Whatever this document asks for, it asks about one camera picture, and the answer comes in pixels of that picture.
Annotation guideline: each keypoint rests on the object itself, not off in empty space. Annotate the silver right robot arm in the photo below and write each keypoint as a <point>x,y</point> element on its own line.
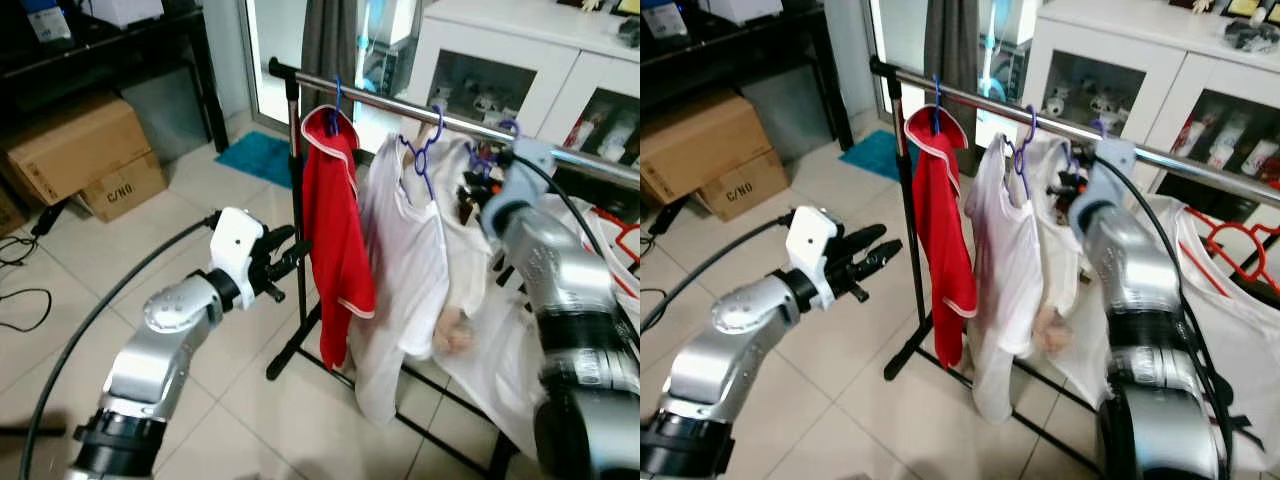
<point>1140,300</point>
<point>570,300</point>

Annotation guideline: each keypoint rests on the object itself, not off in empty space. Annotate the purple plastic hanger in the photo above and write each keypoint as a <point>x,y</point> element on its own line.
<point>334,122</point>
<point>482,165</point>
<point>424,165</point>
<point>1020,160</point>
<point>937,118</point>
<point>1070,158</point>

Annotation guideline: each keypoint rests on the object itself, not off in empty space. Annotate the red plastic hanger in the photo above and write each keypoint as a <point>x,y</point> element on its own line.
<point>1235,238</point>
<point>615,225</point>

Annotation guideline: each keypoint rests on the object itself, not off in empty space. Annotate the red shirt with white trim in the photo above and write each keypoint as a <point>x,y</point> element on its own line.
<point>940,240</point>
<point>335,230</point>

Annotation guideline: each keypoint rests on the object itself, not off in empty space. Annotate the cream shirt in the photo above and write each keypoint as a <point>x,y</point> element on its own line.
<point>1055,250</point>
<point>462,265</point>

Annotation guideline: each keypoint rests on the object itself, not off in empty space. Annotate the teal floor mat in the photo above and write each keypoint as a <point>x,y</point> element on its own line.
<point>255,158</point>
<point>870,155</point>

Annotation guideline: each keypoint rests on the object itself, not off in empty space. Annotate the metal clothes rack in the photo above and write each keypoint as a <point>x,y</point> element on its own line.
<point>590,160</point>
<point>1200,160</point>

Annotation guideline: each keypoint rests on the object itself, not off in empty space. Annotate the small printed cardboard box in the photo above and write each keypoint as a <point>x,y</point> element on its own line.
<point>125,190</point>
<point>740,190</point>

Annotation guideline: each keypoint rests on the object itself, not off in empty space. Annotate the white glass-door cabinet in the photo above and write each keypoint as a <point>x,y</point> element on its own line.
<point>520,30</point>
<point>1120,30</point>

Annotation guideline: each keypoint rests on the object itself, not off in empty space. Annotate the large white garment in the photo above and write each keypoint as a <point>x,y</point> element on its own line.
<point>500,380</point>
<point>1240,340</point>

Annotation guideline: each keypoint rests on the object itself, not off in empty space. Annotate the black power adapter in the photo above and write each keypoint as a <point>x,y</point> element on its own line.
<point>665,220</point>
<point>48,222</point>

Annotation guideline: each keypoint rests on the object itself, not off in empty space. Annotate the white framed glass door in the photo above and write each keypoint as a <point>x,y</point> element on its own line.
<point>275,50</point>
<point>895,40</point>

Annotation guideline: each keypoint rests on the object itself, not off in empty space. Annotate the large cardboard box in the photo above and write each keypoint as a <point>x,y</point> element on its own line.
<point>700,145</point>
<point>80,150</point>

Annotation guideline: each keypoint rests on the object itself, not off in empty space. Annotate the grey curtain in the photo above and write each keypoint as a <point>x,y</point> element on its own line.
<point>328,40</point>
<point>950,40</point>

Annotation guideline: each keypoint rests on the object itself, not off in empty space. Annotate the black desk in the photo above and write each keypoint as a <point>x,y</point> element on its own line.
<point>740,55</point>
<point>120,62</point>

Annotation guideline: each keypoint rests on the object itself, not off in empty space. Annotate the blue and white box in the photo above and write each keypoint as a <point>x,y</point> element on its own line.
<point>48,20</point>
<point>662,18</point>

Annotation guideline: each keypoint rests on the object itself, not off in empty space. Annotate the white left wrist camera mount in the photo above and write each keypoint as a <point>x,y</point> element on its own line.
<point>235,245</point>
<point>812,250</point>

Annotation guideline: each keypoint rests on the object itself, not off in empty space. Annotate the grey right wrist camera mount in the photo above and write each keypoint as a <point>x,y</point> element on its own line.
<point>532,165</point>
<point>1116,165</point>

